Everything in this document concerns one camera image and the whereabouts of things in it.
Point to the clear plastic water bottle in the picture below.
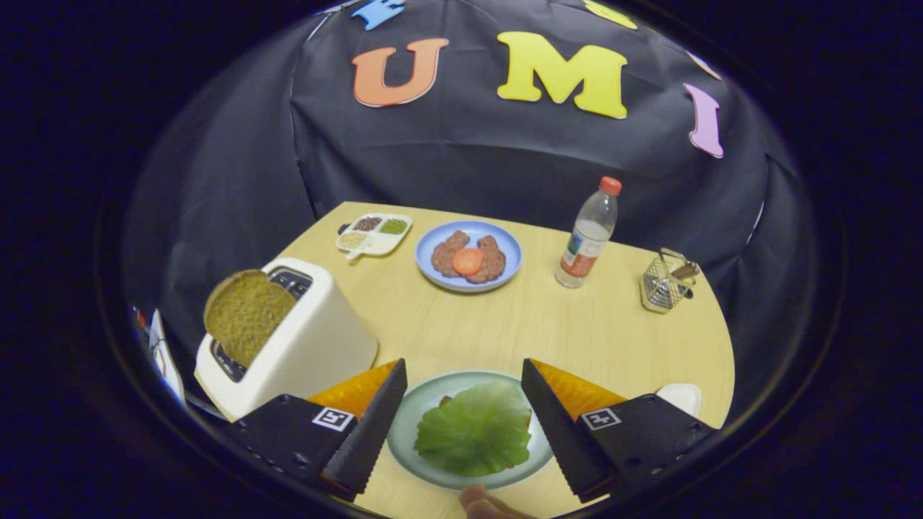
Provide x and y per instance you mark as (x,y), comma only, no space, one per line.
(588,241)

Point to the brown bread slice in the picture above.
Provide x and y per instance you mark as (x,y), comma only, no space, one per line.
(245,313)

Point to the red tomato slice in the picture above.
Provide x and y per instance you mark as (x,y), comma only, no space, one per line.
(468,262)

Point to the blue round plate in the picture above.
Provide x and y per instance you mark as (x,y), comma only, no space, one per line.
(505,241)

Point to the white divided seasoning tray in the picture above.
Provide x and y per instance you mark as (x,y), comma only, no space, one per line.
(373,234)

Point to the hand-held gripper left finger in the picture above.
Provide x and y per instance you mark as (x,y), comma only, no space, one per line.
(368,440)

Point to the white square plate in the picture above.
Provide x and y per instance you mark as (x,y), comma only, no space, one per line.
(681,396)

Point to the green lettuce leaf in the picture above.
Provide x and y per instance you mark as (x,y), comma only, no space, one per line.
(472,432)

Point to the white toaster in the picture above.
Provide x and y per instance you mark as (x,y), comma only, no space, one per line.
(317,346)

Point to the pale green round plate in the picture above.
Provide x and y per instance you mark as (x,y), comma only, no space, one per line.
(411,418)

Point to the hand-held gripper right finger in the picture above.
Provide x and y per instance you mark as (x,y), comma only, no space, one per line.
(555,432)

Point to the brown meat patty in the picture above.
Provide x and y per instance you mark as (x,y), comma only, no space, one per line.
(494,263)
(445,256)

